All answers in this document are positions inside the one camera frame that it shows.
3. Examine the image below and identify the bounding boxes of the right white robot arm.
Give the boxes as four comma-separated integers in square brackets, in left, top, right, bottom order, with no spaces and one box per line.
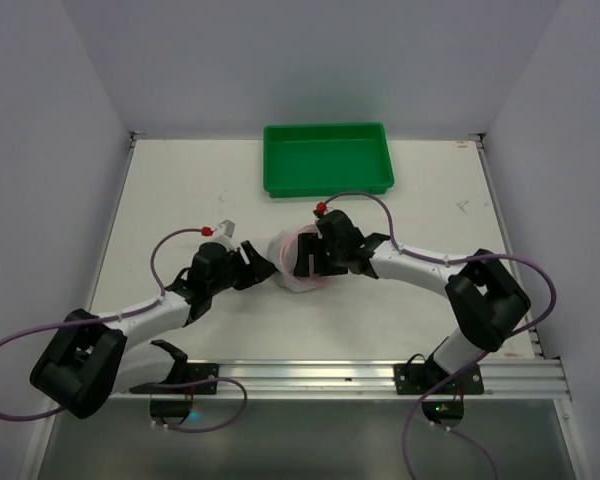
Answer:
[293,210,531,387]

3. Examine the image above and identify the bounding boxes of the green plastic tray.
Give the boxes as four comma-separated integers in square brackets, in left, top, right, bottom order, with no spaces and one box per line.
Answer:
[263,122,395,198]

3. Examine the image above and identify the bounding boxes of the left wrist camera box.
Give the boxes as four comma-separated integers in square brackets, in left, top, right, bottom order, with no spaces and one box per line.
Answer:
[211,220,235,250]

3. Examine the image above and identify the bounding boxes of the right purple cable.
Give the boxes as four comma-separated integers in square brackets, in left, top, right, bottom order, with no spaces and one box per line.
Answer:
[324,191,560,480]

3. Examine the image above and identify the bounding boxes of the purple cable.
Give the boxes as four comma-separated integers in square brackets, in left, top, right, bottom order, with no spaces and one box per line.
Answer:
[324,191,560,480]
[0,226,249,435]

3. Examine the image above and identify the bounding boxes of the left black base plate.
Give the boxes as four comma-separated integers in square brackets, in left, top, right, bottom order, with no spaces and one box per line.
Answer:
[130,362,219,395]

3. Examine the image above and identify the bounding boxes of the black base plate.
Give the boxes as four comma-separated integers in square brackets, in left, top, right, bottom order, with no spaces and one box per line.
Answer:
[130,362,219,395]
[393,354,485,396]

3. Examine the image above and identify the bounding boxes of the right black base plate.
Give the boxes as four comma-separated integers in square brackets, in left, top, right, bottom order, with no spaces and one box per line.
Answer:
[393,354,485,396]

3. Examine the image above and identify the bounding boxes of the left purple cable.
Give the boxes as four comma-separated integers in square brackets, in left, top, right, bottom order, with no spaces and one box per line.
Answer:
[0,226,249,435]

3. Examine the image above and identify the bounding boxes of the aluminium mounting rail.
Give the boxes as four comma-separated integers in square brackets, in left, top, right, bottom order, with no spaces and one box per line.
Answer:
[44,357,574,401]

